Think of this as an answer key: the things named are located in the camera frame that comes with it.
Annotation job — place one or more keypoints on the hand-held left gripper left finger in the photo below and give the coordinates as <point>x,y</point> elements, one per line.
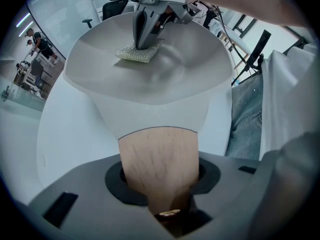
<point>90,184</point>

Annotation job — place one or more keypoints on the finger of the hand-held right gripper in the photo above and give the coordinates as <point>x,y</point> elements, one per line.
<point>155,30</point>
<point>142,37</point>

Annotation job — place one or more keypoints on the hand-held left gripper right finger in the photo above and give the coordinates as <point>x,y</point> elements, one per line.
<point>235,199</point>

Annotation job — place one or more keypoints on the silver mesh scrubber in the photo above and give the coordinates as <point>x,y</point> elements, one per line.
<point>136,55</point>

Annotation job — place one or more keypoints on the person's right forearm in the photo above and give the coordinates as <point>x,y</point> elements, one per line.
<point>240,1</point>

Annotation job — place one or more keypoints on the black office chair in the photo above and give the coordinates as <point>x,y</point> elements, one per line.
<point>113,4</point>

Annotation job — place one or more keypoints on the person's blue jeans leg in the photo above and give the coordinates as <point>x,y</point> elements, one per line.
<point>246,124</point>

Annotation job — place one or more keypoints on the black stand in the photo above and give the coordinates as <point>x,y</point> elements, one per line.
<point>260,47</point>

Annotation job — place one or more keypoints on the person's white shirt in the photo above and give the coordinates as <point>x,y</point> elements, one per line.
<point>282,91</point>

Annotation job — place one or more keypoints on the black window frame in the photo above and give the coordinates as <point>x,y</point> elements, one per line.
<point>243,24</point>

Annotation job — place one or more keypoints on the white desk with dark frame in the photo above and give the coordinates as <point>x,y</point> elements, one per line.
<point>35,74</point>

